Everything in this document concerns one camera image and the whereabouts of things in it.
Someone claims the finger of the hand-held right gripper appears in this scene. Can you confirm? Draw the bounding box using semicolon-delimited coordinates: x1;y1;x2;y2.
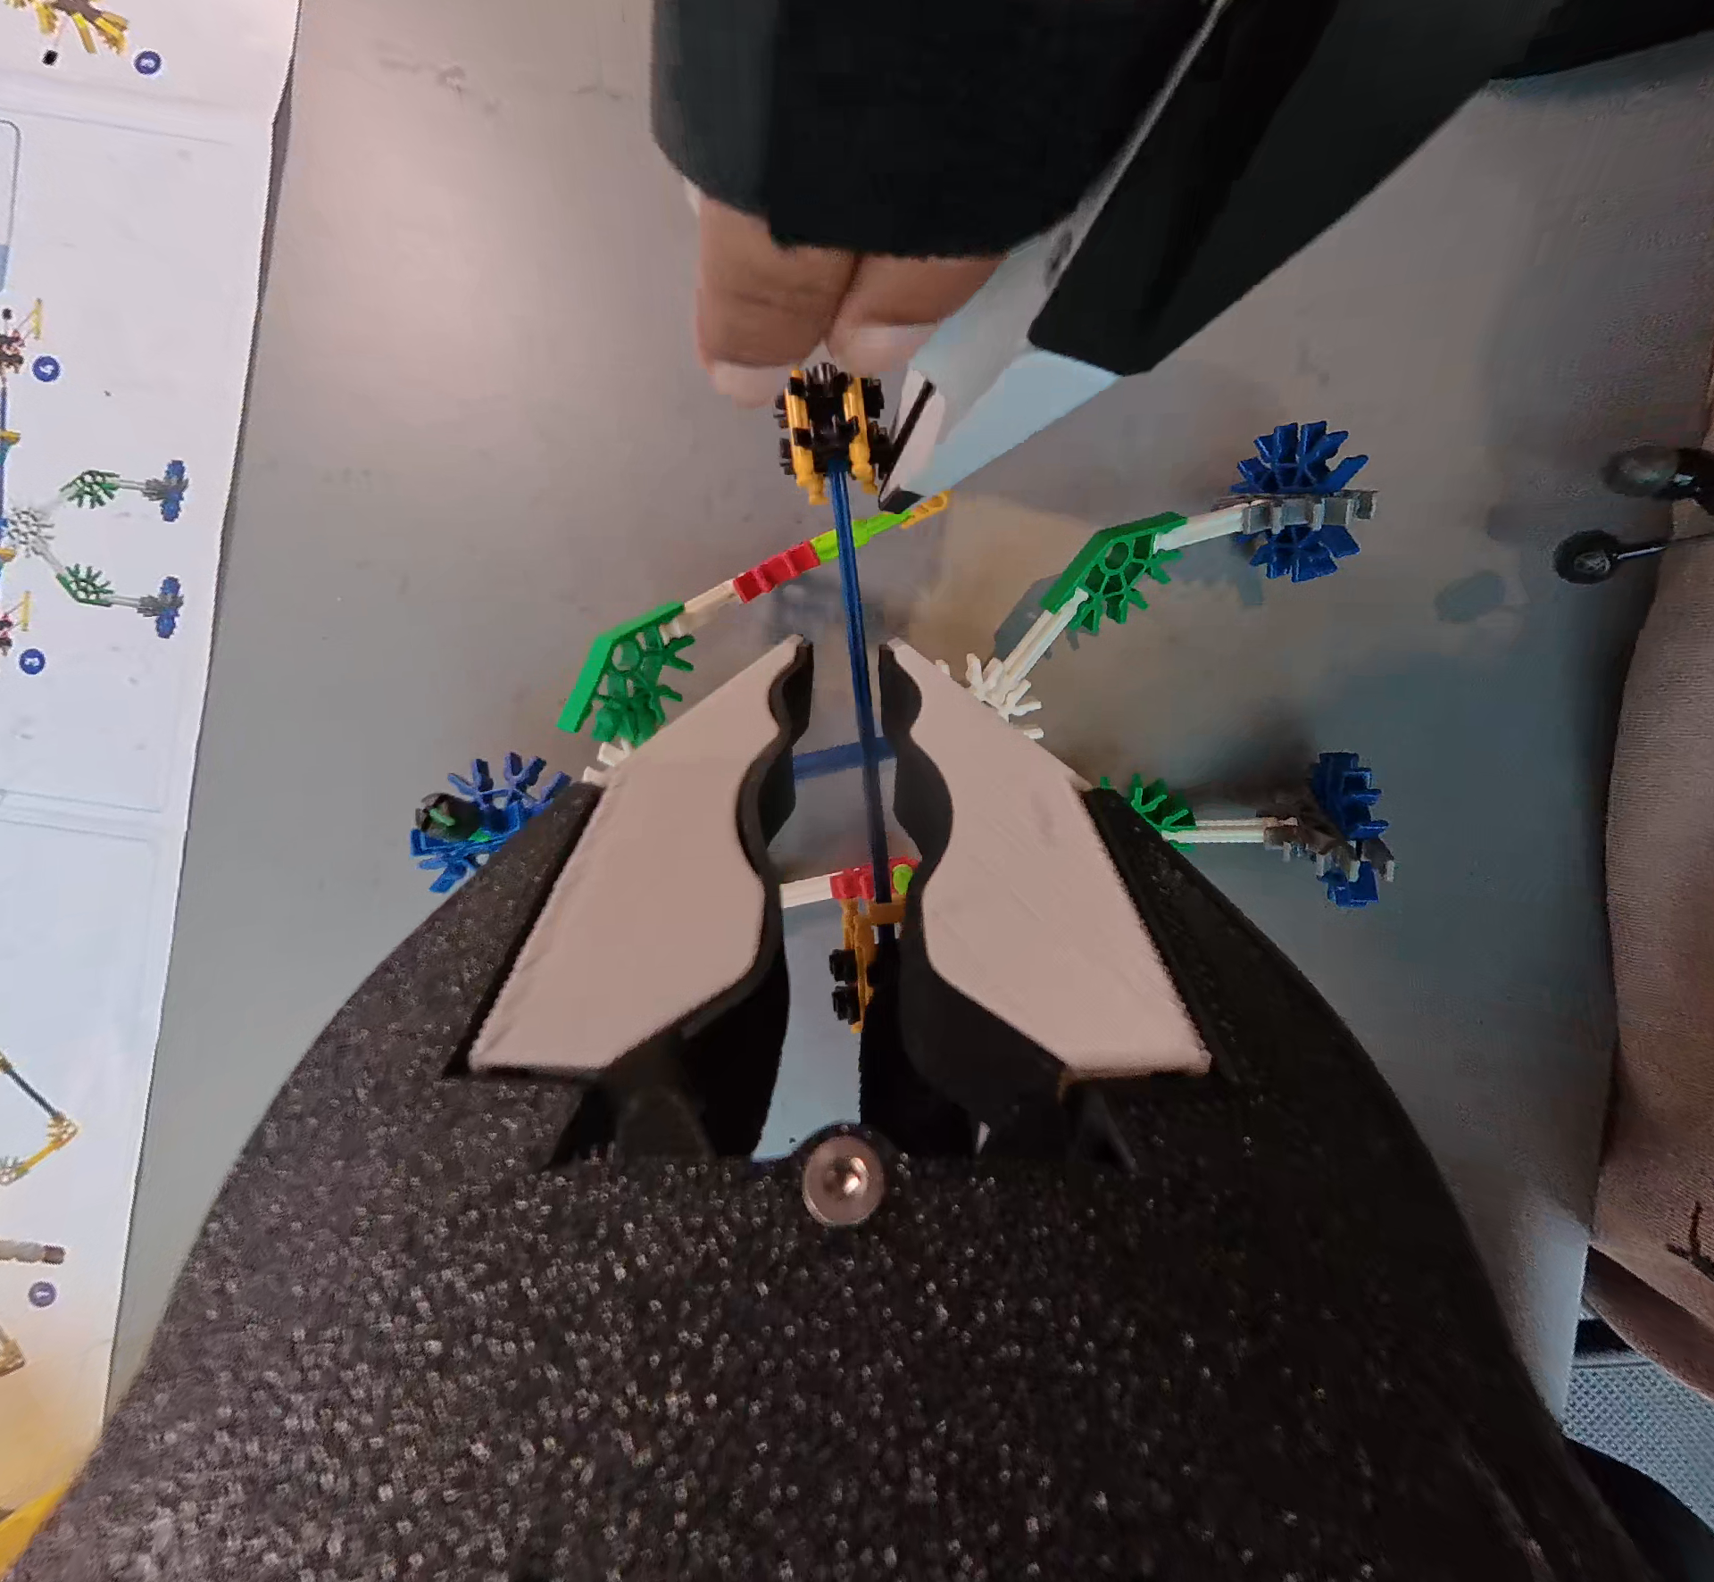
881;246;1069;499
881;341;1122;518

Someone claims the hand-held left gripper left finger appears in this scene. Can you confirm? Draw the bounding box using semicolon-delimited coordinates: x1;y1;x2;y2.
466;634;818;1159

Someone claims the person's right hand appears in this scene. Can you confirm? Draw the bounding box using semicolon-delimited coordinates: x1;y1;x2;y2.
694;0;1253;408

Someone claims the thin blue toy rod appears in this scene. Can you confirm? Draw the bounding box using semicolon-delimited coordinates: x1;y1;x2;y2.
827;463;896;908

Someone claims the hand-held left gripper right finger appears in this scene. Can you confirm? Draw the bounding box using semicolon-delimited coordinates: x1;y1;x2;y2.
860;638;1217;1159

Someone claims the blue-grey chair seat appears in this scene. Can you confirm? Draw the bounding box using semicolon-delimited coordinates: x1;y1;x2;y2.
1559;1320;1714;1496

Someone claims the beige printed hoodie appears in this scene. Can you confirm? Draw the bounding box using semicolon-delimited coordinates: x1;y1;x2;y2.
1586;403;1714;1369

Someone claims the white instruction sheet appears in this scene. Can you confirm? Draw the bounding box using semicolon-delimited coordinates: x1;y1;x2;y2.
0;0;320;1524

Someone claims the multicoloured construction toy model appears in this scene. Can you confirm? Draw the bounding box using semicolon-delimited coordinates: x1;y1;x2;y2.
408;421;1395;915

